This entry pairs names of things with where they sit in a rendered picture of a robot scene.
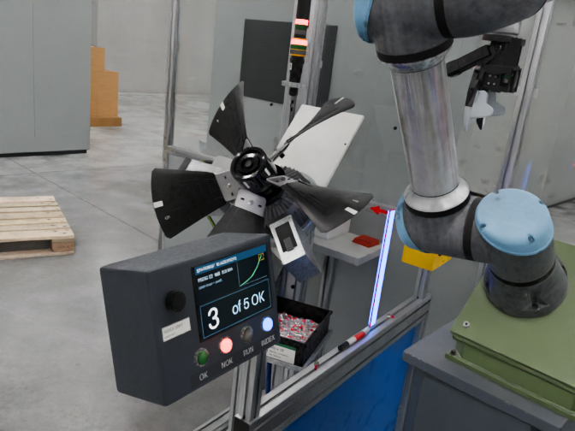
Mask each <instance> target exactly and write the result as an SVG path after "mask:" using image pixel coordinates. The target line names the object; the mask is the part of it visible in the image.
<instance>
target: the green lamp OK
mask: <svg viewBox="0 0 575 431"><path fill-rule="evenodd" d="M208 360H209V352H208V351H207V350H206V349H205V348H199V349H198V350H197V351H196V353H195V356H194V362H195V364H196V365H197V366H198V367H203V366H205V365H206V364H207V362H208Z"/></svg>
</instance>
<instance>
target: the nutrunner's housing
mask: <svg viewBox="0 0 575 431"><path fill-rule="evenodd" d="M303 63H304V56H291V62H290V69H289V73H290V75H289V82H293V83H300V80H301V75H302V70H303ZM288 94H289V95H290V96H295V97H296V96H298V88H295V87H290V88H289V93H288Z"/></svg>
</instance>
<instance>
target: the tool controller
mask: <svg viewBox="0 0 575 431"><path fill-rule="evenodd" d="M99 272H100V278H101V284H102V289H103V295H104V307H105V313H106V319H107V325H108V330H109V337H110V348H111V354H112V360H113V366H114V371H115V378H116V389H117V391H118V392H119V393H123V394H126V395H129V396H132V397H135V398H137V399H143V400H145V401H148V402H151V403H154V404H159V405H161V406H169V405H171V404H173V403H174V402H176V401H177V400H179V399H182V398H183V397H185V396H187V395H188V394H189V393H192V392H194V391H195V390H197V389H199V388H201V387H202V386H204V385H205V384H207V383H209V382H211V381H213V380H215V379H216V378H217V377H219V376H221V375H223V374H225V373H227V372H229V371H230V370H231V369H234V368H235V367H237V366H239V365H241V364H242V363H244V362H246V361H247V360H249V359H251V358H253V357H255V356H257V355H258V354H259V353H261V352H263V351H265V350H267V349H269V348H271V346H273V345H276V344H277V343H279V342H280V340H281V337H280V329H279V320H278V312H277V303H276V287H275V279H274V270H273V262H272V253H271V245H270V236H269V235H268V234H266V233H219V234H215V235H211V236H209V237H205V238H202V239H196V240H194V241H190V242H187V243H184V244H180V245H175V246H172V247H169V248H165V249H162V250H159V251H154V252H150V253H147V254H144V255H141V256H137V257H132V258H129V259H126V260H122V261H119V262H116V263H111V264H107V265H104V266H102V267H101V268H100V270H99ZM221 297H223V302H224V309H225V316H226V324H227V328H226V329H224V330H222V331H221V332H219V333H217V334H214V335H212V336H210V337H208V338H206V339H203V333H202V325H201V318H200V311H199V306H200V305H203V304H206V303H209V302H210V301H213V300H215V299H218V298H221ZM265 316H270V317H271V319H272V323H273V324H272V328H271V330H270V331H269V332H264V331H263V330H262V328H261V321H262V319H263V318H264V317H265ZM244 326H250V327H252V330H253V336H252V339H251V341H250V342H248V343H244V342H243V341H242V340H241V337H240V334H241V330H242V328H243V327H244ZM224 336H228V337H229V338H230V339H231V340H232V348H231V350H230V352H229V353H228V354H222V353H221V352H220V351H219V348H218V346H219V342H220V340H221V338H222V337H224ZM199 348H205V349H206V350H207V351H208V352H209V360H208V362H207V364H206V365H205V366H203V367H198V366H197V365H196V364H195V362H194V356H195V353H196V351H197V350H198V349H199Z"/></svg>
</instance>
